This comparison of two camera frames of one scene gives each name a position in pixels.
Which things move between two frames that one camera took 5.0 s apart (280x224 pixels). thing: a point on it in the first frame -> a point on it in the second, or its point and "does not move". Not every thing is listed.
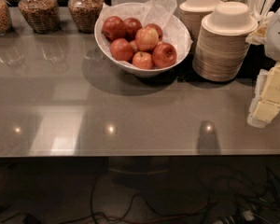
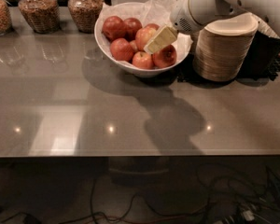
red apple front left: x=121 y=49 does not move
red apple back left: x=114 y=28 does not move
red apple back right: x=157 y=29 does not move
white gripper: x=278 y=37 -> x=184 y=16
